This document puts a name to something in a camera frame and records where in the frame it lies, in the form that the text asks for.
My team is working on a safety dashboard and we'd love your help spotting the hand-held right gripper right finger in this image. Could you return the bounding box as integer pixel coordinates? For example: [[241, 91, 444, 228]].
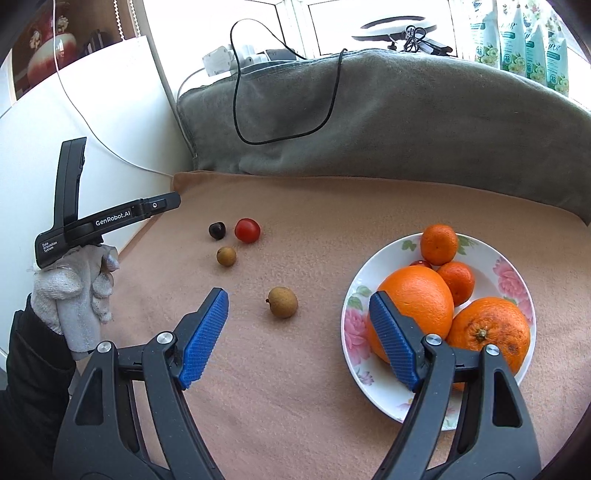
[[368, 291, 542, 480]]

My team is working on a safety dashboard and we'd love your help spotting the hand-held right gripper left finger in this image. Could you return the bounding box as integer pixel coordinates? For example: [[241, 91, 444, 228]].
[[53, 287, 230, 480]]

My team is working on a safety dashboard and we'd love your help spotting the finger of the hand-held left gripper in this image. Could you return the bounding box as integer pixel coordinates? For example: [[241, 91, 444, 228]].
[[137, 192, 182, 219]]

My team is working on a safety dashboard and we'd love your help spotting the large smooth orange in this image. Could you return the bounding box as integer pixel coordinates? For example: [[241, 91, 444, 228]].
[[367, 265, 455, 365]]

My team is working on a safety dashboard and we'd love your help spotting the small mandarin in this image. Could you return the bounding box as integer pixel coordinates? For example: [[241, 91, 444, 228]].
[[420, 224, 459, 267], [436, 261, 476, 308]]

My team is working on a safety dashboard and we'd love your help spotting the large blemished orange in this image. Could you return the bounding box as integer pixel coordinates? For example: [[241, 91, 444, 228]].
[[445, 296, 532, 391]]

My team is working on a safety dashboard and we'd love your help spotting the white floral plate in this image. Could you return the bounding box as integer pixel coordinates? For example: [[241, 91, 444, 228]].
[[341, 233, 537, 432]]

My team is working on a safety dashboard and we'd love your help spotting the person's left hand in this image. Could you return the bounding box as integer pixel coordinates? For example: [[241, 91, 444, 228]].
[[31, 243, 122, 361]]

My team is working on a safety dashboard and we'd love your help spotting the white board panel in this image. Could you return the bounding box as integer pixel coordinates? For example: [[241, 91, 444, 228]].
[[0, 36, 197, 296]]

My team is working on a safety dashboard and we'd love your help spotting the pink fleece blanket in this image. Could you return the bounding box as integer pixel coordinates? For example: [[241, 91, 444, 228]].
[[69, 172, 591, 480]]

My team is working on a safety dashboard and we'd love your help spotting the red white vase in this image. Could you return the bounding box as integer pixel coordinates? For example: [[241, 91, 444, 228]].
[[27, 13, 78, 88]]

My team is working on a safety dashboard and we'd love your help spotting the white power strip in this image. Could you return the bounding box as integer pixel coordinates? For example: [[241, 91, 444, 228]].
[[202, 43, 269, 77]]

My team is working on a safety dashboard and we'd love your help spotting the grey cushion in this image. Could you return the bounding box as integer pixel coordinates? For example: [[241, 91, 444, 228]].
[[177, 47, 591, 223]]

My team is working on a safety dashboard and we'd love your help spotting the black holder clamp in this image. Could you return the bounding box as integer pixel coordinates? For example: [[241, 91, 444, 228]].
[[390, 25, 454, 57]]

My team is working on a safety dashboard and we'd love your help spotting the floral printed packet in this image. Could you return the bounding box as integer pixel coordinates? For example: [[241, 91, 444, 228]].
[[524, 21, 551, 88], [546, 28, 572, 97], [468, 0, 502, 71], [499, 0, 528, 78]]

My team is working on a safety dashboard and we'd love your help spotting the thin white cable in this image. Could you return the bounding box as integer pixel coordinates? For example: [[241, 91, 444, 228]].
[[52, 0, 175, 179]]

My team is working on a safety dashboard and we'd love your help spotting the black cable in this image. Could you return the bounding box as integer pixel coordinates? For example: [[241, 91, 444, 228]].
[[229, 18, 348, 147]]

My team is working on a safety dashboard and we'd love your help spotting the white power strip cord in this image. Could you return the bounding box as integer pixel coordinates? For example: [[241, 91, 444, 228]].
[[175, 65, 209, 160]]

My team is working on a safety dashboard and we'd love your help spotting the beaded blind cord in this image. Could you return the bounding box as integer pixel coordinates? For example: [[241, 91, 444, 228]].
[[113, 0, 140, 43]]

